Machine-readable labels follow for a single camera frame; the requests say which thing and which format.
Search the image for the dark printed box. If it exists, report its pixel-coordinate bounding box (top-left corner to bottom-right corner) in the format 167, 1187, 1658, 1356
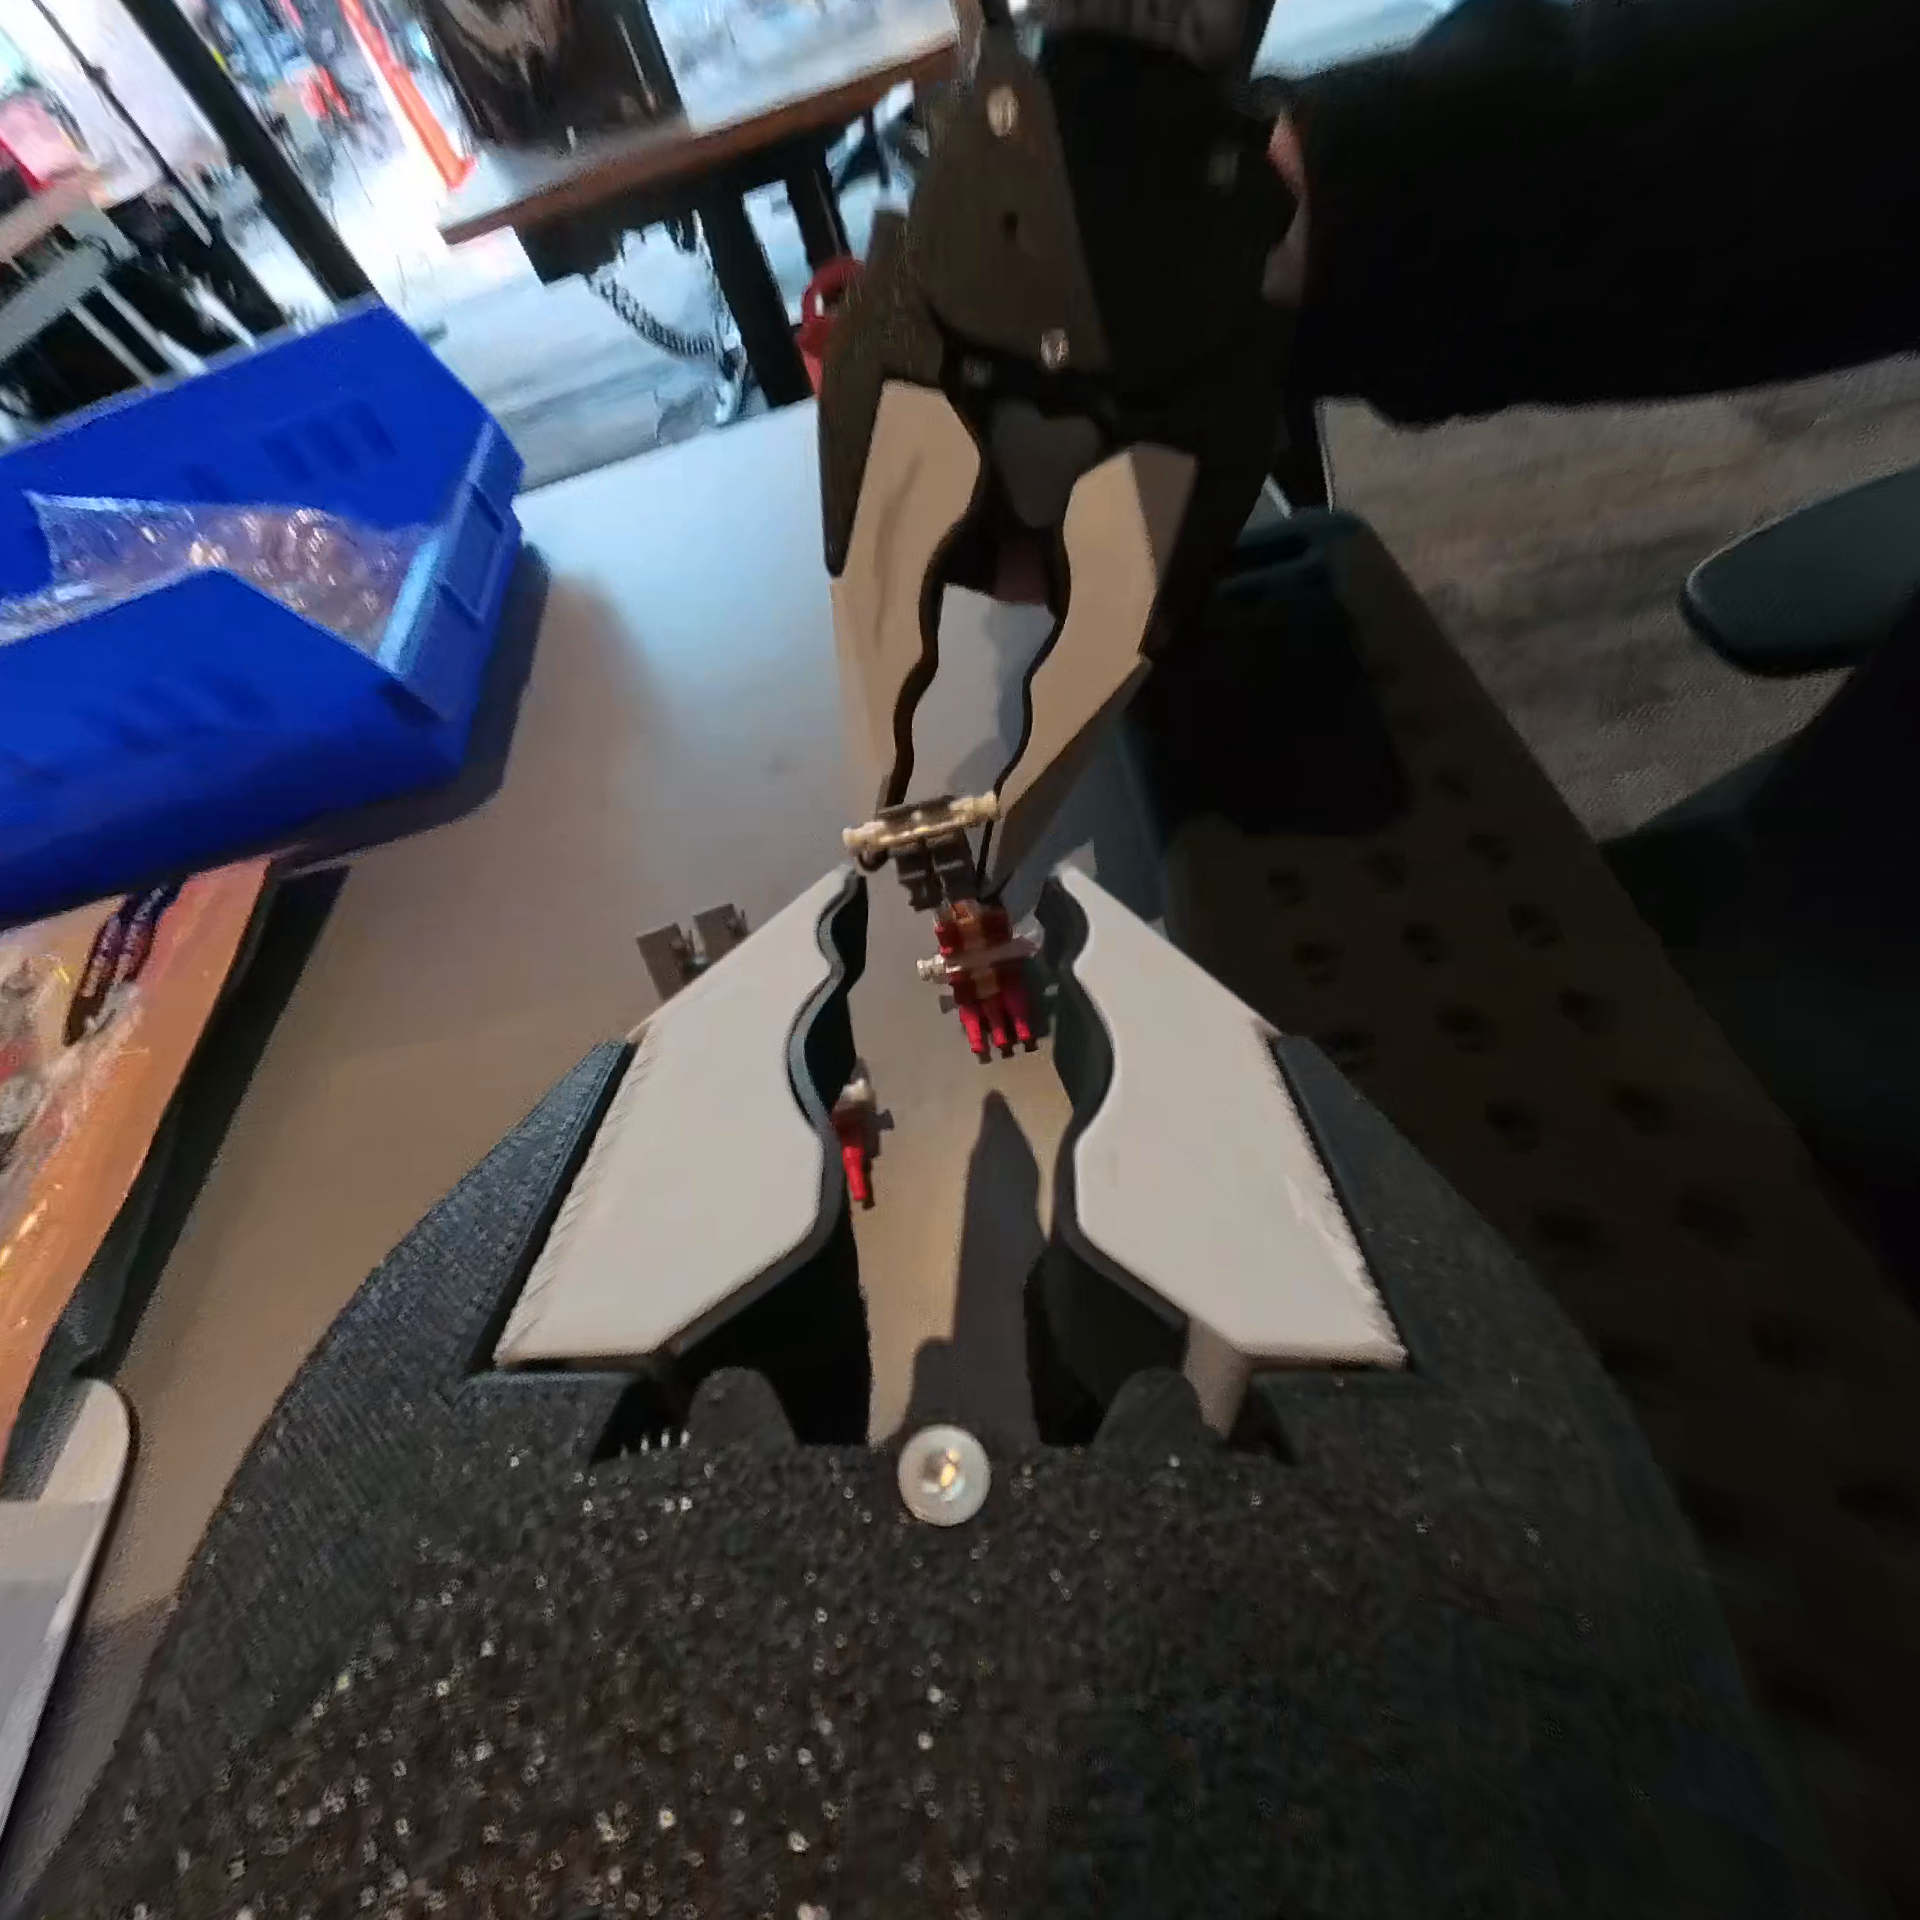
411, 0, 686, 145

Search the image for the blue plastic bin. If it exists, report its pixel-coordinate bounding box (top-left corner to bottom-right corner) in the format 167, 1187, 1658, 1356
0, 300, 529, 928

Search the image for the black dimpled plastic panel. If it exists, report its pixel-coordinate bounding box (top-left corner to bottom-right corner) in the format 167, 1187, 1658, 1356
1162, 510, 1920, 1920

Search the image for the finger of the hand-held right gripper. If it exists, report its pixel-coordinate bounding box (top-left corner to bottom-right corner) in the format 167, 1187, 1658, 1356
830, 376, 990, 819
979, 447, 1201, 875

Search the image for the orange toy parts bag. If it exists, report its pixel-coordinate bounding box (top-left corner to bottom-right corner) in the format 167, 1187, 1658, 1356
0, 862, 282, 1444

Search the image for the red tote bag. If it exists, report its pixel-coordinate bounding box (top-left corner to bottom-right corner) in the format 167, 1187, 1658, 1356
793, 255, 867, 396

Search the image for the black metal rack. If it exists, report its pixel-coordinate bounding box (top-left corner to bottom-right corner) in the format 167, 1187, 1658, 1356
120, 0, 379, 319

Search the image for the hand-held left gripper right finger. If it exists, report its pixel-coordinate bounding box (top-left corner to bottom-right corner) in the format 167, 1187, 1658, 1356
1042, 867, 1414, 1379

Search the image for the grey-topped red yellow toy assembly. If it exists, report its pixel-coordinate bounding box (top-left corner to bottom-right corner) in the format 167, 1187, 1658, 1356
843, 791, 1047, 1063

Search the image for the person's right hand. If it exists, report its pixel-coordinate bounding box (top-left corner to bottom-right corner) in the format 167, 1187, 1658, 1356
1265, 109, 1316, 307

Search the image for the wooden desk with black legs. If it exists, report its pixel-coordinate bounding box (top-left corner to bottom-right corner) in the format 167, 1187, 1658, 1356
440, 37, 963, 409

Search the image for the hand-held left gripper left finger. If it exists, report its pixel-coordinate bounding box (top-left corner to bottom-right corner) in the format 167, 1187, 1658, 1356
492, 867, 874, 1374

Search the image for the orange traffic cone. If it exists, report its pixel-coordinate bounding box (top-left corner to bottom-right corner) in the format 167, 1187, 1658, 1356
336, 0, 486, 191

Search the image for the coiled black cable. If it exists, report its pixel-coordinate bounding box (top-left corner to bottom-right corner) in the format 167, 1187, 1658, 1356
591, 257, 726, 365

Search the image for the clear plastic bag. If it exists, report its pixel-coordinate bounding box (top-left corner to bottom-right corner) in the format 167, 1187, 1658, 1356
0, 492, 433, 664

